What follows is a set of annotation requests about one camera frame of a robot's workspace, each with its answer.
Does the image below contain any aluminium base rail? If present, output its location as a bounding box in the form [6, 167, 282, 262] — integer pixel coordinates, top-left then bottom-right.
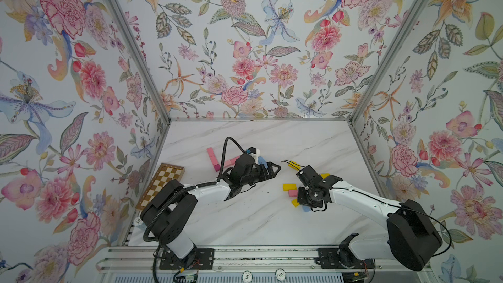
[96, 245, 433, 274]

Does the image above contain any yellow rectangular block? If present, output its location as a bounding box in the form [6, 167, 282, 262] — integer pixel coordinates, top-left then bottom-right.
[286, 161, 302, 171]

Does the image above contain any yellow upright block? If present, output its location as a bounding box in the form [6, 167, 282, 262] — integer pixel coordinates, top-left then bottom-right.
[282, 183, 297, 191]

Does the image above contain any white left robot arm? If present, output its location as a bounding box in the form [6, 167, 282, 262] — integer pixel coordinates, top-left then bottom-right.
[140, 151, 281, 261]

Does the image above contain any aluminium frame post right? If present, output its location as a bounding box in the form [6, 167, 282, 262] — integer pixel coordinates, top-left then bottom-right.
[348, 0, 428, 126]

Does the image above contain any light pink block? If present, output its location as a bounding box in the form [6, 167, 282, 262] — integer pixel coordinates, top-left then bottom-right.
[224, 156, 240, 168]

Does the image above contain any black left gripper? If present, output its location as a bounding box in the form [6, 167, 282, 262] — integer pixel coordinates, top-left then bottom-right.
[239, 162, 281, 186]

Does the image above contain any black corrugated cable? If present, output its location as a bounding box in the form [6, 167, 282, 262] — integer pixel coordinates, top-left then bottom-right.
[215, 136, 246, 182]

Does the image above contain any aluminium frame post left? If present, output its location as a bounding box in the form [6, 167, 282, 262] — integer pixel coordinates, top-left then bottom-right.
[105, 0, 171, 126]

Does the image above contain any aluminium frame post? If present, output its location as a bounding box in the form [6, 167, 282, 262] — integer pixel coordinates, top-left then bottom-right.
[348, 0, 428, 126]
[105, 0, 171, 126]

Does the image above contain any wooden chessboard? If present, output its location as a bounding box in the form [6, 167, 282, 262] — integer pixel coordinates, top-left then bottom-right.
[135, 163, 185, 211]

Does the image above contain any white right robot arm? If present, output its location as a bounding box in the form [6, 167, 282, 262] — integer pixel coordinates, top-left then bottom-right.
[297, 166, 443, 272]

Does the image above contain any light blue long block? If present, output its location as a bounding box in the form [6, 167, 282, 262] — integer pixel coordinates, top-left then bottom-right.
[258, 156, 268, 168]

